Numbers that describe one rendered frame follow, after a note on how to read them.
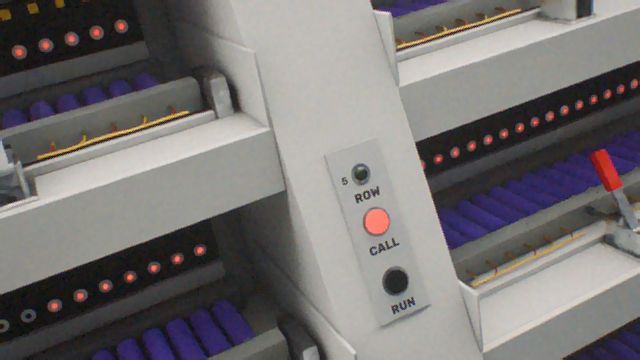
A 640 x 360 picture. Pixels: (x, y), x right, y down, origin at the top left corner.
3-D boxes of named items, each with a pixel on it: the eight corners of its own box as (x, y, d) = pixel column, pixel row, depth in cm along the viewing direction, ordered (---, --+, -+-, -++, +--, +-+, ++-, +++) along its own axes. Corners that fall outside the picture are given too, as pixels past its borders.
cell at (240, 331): (234, 313, 57) (263, 352, 51) (215, 322, 56) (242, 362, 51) (230, 295, 56) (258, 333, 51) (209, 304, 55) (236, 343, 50)
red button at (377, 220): (392, 228, 44) (385, 206, 44) (372, 237, 44) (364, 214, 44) (385, 228, 45) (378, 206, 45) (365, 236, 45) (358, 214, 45)
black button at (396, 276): (411, 288, 45) (404, 266, 45) (391, 297, 44) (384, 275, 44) (404, 286, 46) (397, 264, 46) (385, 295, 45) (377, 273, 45)
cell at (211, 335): (212, 322, 56) (239, 363, 51) (192, 331, 56) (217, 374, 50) (207, 305, 55) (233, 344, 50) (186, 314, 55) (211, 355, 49)
